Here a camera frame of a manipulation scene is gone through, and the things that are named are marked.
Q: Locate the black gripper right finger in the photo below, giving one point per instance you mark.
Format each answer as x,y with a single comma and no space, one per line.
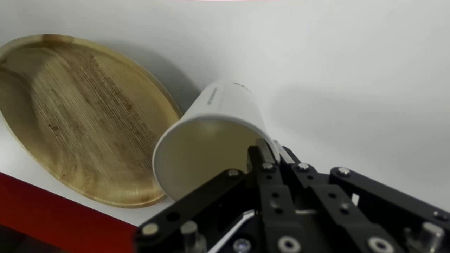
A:
329,219

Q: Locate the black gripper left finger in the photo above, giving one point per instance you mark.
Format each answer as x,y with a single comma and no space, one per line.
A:
282,231

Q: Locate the red chair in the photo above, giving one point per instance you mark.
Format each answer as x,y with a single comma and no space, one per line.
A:
60,223

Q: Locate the wooden plate left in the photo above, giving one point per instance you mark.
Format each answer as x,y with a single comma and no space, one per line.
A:
87,115

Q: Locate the white paper cup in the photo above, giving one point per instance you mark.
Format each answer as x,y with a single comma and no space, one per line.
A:
211,137

